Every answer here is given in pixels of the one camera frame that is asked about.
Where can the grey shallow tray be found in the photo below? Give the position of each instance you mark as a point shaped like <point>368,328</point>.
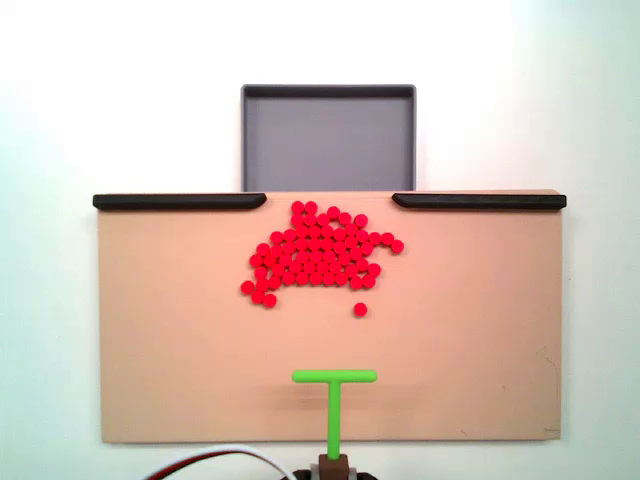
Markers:
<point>327,140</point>

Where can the black edge rail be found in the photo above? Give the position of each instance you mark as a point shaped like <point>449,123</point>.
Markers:
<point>175,201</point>
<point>480,201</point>

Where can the red granule heap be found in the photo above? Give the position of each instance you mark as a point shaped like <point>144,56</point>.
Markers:
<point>320,250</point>

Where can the beige flat work board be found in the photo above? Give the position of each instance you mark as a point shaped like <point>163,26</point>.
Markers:
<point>200,350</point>

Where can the red cylindrical granule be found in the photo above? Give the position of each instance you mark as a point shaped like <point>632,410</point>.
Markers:
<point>298,206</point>
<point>256,297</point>
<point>310,207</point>
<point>360,309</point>
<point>247,287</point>
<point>269,300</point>
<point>397,245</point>
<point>387,238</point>

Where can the green T-shaped pusher tool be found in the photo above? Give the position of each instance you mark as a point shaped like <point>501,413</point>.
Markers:
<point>334,415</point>

